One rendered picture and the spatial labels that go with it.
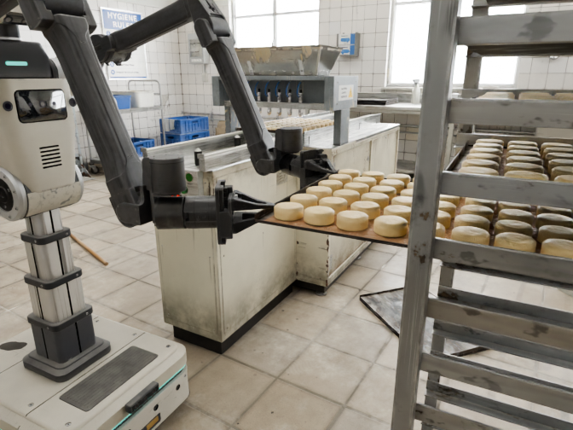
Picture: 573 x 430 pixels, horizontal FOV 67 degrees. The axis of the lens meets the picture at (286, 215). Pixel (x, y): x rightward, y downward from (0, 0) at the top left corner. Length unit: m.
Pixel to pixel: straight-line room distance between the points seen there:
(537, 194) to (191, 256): 1.48
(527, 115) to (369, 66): 4.98
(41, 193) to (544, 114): 1.23
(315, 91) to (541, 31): 1.75
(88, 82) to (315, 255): 1.72
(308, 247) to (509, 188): 1.83
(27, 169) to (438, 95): 1.11
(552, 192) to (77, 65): 0.74
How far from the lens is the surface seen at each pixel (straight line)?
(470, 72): 0.99
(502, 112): 0.57
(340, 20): 5.70
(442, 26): 0.55
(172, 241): 1.89
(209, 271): 1.81
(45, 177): 1.40
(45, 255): 1.49
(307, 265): 2.38
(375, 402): 1.81
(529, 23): 0.57
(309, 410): 1.75
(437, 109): 0.54
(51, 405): 1.54
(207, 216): 0.73
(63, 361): 1.63
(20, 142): 1.36
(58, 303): 1.55
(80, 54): 0.85
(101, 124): 0.82
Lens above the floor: 1.18
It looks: 18 degrees down
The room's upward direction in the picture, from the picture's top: straight up
